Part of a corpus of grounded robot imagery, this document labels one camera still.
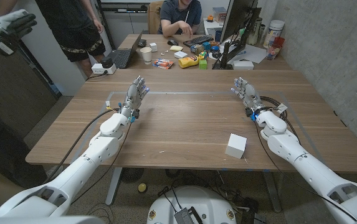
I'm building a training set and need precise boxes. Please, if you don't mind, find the black box on torso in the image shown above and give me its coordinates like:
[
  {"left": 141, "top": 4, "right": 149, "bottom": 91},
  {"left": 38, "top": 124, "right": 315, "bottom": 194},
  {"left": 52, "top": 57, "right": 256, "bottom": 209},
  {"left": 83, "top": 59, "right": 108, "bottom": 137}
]
[{"left": 174, "top": 207, "right": 203, "bottom": 224}]

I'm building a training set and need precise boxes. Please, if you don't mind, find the white and black glove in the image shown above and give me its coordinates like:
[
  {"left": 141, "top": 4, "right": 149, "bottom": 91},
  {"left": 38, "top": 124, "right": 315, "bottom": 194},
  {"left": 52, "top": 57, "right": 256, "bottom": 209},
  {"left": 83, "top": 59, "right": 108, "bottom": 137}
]
[{"left": 0, "top": 4, "right": 38, "bottom": 57}]

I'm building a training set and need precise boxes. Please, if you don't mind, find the orange snack packet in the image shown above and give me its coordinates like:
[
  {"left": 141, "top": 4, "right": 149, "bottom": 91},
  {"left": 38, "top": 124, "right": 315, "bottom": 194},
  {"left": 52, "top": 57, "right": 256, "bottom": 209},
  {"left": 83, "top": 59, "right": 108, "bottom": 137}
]
[{"left": 151, "top": 58, "right": 174, "bottom": 70}]

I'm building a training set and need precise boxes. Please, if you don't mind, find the paper cup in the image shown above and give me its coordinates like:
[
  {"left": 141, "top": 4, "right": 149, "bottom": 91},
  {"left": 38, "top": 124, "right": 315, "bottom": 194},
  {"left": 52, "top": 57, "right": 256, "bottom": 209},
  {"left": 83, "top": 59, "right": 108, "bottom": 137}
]
[{"left": 140, "top": 47, "right": 153, "bottom": 65}]

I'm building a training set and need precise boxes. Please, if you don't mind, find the white power strip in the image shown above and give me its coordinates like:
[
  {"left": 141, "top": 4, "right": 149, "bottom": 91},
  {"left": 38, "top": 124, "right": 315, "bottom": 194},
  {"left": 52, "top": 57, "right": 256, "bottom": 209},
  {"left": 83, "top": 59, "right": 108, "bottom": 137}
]
[{"left": 91, "top": 63, "right": 117, "bottom": 75}]

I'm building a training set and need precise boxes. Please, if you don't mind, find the yellow mustard bottle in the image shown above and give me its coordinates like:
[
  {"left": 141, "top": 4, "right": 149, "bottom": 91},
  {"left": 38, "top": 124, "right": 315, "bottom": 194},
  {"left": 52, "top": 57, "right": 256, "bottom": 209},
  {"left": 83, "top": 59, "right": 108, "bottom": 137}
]
[{"left": 178, "top": 55, "right": 204, "bottom": 69}]

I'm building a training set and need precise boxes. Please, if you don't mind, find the tan printed box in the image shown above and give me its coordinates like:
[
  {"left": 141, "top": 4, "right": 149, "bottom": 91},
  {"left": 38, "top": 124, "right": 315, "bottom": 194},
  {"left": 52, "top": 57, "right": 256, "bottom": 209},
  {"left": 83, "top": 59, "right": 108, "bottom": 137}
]
[{"left": 190, "top": 44, "right": 205, "bottom": 55}]

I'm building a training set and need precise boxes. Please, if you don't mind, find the white paper sheet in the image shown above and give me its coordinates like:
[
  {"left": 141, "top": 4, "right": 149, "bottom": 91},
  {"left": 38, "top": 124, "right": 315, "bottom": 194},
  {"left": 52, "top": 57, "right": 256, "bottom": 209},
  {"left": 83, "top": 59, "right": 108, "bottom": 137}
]
[{"left": 209, "top": 43, "right": 268, "bottom": 65}]

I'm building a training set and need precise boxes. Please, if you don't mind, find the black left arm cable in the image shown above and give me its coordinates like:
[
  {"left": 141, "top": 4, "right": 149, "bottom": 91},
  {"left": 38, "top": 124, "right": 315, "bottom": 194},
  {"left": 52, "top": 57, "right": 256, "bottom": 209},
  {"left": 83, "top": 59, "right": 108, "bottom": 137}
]
[{"left": 42, "top": 108, "right": 120, "bottom": 184}]

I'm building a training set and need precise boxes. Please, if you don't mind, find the standing person in black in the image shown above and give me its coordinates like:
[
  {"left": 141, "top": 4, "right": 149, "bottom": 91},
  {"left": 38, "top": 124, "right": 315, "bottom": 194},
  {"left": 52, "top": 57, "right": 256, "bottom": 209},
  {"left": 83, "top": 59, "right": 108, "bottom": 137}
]
[{"left": 0, "top": 0, "right": 107, "bottom": 78}]

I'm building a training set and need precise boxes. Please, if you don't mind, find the flat white box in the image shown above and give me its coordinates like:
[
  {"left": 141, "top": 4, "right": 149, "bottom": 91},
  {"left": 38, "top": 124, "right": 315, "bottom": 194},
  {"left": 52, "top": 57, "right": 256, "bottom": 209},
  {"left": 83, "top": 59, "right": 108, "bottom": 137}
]
[{"left": 232, "top": 60, "right": 255, "bottom": 70}]

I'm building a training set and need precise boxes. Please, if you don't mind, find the brown chair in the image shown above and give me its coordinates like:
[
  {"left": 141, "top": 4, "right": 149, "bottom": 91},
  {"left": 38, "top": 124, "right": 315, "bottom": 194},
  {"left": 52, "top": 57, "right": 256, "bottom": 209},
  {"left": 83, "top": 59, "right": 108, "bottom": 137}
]
[{"left": 147, "top": 0, "right": 165, "bottom": 34}]

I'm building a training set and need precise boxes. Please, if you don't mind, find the seated person in blue shirt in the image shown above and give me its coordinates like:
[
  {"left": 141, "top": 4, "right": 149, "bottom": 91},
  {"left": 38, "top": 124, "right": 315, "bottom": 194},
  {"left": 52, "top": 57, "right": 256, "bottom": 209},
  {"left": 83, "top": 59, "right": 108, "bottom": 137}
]
[{"left": 157, "top": 0, "right": 202, "bottom": 38}]

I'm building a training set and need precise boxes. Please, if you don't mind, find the black laptop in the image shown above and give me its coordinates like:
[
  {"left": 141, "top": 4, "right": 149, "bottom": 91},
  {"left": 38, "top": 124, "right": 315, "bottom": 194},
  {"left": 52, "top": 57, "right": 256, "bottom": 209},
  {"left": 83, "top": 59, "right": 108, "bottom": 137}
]
[{"left": 108, "top": 30, "right": 145, "bottom": 69}]

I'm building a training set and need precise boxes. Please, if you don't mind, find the clear storage box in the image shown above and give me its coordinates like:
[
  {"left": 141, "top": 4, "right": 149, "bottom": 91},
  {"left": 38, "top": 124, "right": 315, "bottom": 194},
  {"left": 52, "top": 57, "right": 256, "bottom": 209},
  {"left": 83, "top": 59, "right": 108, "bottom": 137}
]
[{"left": 212, "top": 6, "right": 228, "bottom": 22}]

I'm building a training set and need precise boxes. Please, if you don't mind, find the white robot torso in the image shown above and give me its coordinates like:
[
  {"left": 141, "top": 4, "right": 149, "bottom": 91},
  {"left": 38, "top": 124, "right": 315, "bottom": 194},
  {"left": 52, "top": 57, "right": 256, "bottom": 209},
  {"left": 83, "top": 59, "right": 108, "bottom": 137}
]
[{"left": 146, "top": 185, "right": 237, "bottom": 224}]

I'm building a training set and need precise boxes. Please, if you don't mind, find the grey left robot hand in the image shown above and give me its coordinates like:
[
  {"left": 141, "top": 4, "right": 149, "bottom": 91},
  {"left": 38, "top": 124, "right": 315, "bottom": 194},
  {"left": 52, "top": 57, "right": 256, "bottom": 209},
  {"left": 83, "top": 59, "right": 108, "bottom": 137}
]
[{"left": 119, "top": 75, "right": 150, "bottom": 119}]

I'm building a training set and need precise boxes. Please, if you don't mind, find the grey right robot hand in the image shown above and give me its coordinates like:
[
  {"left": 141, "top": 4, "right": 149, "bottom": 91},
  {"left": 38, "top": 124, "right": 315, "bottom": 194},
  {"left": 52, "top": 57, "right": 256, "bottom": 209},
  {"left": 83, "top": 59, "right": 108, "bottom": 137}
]
[{"left": 231, "top": 77, "right": 268, "bottom": 118}]

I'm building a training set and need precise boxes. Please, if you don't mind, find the wooden office desk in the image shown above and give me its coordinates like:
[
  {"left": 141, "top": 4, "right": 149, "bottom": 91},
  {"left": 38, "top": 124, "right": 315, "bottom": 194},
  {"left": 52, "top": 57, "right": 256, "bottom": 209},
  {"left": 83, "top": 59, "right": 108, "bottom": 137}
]
[{"left": 118, "top": 33, "right": 293, "bottom": 71}]

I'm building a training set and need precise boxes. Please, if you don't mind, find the black keyboard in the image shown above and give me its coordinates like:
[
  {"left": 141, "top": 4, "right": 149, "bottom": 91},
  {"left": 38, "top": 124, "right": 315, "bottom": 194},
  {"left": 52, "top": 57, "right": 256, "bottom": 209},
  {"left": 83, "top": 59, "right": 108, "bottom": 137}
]
[{"left": 183, "top": 34, "right": 214, "bottom": 48}]

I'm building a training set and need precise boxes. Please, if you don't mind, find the black computer monitor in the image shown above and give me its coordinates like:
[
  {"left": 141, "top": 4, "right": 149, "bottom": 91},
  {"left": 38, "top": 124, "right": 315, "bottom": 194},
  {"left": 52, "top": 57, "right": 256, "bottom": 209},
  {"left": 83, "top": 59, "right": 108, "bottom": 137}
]
[{"left": 212, "top": 0, "right": 262, "bottom": 70}]

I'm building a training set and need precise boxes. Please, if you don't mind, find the white side cabinet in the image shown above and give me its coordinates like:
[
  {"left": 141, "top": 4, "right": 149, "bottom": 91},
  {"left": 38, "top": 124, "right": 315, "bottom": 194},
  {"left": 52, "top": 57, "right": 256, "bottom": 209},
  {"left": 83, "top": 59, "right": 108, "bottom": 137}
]
[{"left": 202, "top": 17, "right": 227, "bottom": 35}]

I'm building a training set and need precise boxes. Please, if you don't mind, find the white cylindrical canister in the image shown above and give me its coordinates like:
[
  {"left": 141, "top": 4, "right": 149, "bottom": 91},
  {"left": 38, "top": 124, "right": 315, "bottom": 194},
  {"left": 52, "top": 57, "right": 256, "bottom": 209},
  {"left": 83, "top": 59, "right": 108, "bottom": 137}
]
[{"left": 262, "top": 19, "right": 285, "bottom": 49}]

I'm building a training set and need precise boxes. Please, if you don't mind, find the glass bottle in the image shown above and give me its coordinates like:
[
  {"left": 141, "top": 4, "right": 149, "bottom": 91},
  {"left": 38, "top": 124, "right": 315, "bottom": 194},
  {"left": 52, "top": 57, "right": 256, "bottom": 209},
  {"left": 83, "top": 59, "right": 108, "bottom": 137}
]
[{"left": 248, "top": 17, "right": 263, "bottom": 46}]

